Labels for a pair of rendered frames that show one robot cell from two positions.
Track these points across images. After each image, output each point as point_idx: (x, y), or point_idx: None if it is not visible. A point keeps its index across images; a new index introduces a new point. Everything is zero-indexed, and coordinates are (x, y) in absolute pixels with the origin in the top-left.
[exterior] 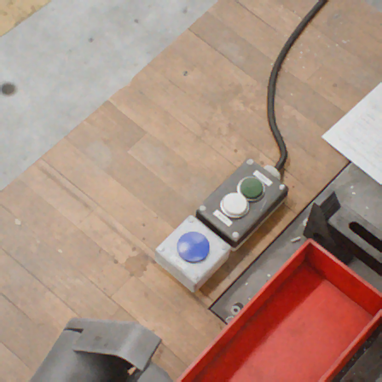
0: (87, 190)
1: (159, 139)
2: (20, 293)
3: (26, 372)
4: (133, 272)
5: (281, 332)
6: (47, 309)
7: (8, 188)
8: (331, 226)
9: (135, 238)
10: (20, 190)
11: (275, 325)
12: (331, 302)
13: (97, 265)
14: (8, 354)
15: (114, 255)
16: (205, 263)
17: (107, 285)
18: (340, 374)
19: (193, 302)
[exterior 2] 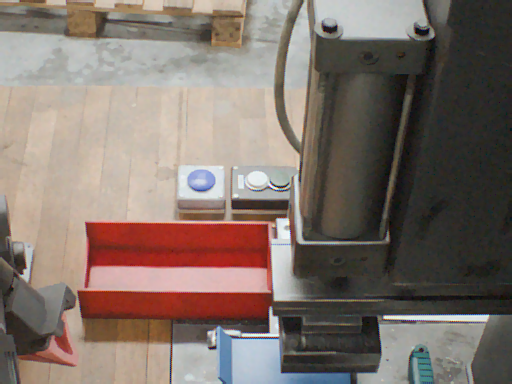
0: (190, 119)
1: (267, 126)
2: (88, 136)
3: (44, 172)
4: (158, 175)
5: (199, 271)
6: (90, 154)
7: (151, 87)
8: None
9: (183, 161)
10: (155, 93)
11: (201, 265)
12: (252, 283)
13: (144, 156)
14: (47, 157)
15: (160, 159)
16: (197, 194)
17: (136, 169)
18: (205, 322)
19: (171, 216)
